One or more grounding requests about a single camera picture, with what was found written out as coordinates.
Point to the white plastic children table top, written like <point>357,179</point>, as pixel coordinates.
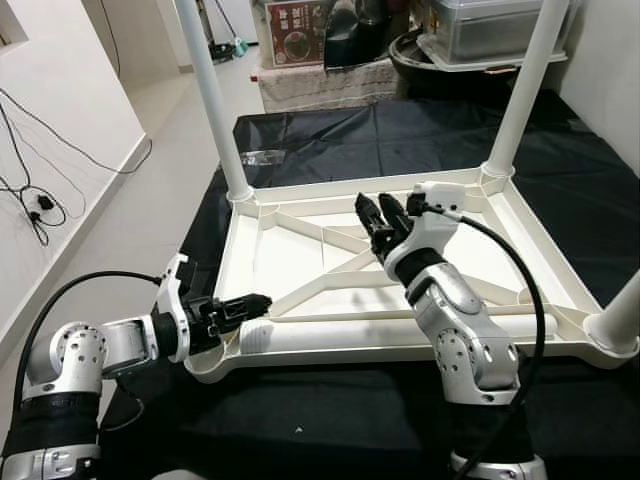
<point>290,250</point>

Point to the clear plastic film piece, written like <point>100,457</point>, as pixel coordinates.
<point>262,157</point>

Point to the black plastic bag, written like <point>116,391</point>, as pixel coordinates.
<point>355,40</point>

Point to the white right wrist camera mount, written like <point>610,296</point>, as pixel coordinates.
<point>435,215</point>

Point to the clear plastic storage box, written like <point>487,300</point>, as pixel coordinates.
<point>490,30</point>

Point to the black floor mop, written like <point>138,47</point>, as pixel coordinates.
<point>220,50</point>

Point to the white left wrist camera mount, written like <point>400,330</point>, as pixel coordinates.
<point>172,300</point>

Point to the small teal cleaning brush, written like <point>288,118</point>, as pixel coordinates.
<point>240,48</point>

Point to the black charger plug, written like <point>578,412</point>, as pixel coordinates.
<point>43,203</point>

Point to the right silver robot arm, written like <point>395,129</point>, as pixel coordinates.
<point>465,330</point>

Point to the black tablecloth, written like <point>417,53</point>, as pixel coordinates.
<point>350,135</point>

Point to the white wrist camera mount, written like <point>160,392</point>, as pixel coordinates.
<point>435,215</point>
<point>172,300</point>

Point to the beige cloth covered bench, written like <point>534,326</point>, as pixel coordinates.
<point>320,88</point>

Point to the black round basin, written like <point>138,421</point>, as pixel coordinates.
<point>410,70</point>

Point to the orange lidded storage box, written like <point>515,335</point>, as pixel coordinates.
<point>295,30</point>

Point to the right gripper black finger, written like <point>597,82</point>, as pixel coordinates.
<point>393,212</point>
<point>370,218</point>

